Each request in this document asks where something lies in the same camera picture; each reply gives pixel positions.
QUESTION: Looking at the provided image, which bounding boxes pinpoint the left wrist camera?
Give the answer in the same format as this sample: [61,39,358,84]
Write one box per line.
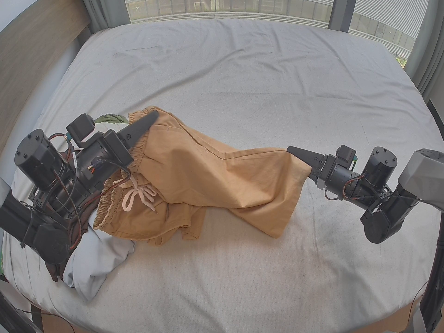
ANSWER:
[66,114,96,149]

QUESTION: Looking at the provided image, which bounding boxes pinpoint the brown garment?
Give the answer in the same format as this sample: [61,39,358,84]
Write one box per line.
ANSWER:
[43,186,102,283]

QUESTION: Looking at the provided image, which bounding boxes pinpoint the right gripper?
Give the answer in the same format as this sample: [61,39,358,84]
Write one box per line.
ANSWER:
[287,146,361,200]

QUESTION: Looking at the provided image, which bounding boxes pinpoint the window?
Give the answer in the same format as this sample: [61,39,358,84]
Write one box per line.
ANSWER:
[118,0,431,69]

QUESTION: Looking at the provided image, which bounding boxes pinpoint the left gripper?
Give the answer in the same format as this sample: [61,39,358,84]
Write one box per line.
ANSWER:
[74,112,160,190]

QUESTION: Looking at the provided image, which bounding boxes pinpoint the black cable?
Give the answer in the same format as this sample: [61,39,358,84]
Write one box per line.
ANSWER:
[409,279,431,333]
[20,309,81,333]

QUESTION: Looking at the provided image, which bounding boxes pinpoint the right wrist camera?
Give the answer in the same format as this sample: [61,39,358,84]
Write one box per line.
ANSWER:
[335,145,358,170]

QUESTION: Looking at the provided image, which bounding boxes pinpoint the pale blue garment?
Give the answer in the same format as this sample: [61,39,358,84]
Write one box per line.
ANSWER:
[62,217,136,303]

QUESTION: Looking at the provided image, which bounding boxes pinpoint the tan shorts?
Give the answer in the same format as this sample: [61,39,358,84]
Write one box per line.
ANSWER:
[92,105,313,247]

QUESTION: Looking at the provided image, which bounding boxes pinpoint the grey-green curtain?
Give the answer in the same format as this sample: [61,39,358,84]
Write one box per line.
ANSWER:
[76,0,131,34]
[404,0,444,100]

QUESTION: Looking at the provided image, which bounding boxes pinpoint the green garment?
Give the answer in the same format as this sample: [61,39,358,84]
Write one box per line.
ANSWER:
[94,113,128,126]

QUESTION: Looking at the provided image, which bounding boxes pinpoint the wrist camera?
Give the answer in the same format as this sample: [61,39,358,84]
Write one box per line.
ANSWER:
[335,145,358,170]
[66,114,96,149]

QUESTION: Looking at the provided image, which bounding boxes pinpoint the cream white garment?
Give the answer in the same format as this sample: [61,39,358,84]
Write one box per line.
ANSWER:
[95,122,117,139]

